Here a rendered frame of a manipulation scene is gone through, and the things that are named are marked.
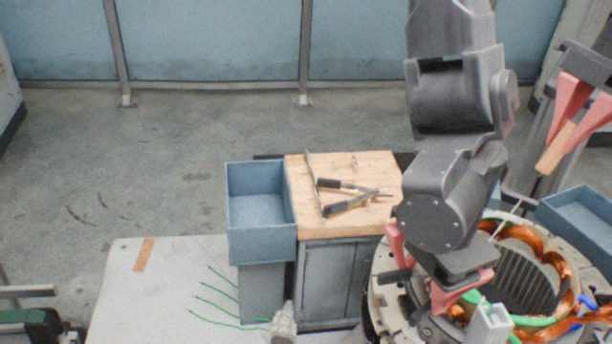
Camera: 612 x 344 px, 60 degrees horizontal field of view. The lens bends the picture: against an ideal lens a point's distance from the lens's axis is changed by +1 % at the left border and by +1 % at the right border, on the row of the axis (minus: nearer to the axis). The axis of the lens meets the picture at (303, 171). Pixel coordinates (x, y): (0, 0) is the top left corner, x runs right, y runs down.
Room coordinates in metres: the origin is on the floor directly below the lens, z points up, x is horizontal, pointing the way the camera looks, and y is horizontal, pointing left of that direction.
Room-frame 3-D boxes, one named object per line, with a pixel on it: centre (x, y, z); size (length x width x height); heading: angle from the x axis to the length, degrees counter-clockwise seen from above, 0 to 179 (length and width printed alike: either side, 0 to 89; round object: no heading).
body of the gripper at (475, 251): (0.38, -0.15, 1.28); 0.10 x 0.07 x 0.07; 30
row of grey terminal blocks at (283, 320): (0.58, 0.01, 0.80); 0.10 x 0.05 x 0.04; 172
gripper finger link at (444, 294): (0.37, -0.15, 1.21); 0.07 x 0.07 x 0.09; 30
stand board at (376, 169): (0.68, -0.08, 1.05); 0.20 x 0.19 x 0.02; 101
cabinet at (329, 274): (0.68, -0.08, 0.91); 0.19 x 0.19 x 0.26; 11
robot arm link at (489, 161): (0.38, -0.15, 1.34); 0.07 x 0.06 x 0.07; 149
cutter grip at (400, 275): (0.39, -0.11, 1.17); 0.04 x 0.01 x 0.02; 107
